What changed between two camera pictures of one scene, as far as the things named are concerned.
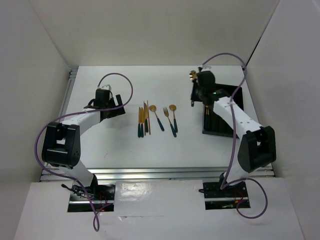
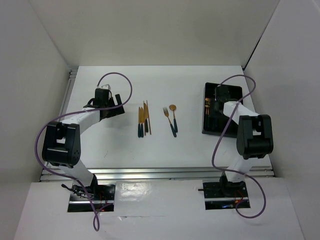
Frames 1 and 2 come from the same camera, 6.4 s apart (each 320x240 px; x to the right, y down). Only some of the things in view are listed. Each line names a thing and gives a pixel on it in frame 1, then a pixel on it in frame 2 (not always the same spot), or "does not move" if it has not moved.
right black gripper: x=197 y=99 -> x=215 y=101
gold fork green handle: x=165 y=110 does not move
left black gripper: x=115 y=112 does not move
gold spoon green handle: x=173 y=107 does not move
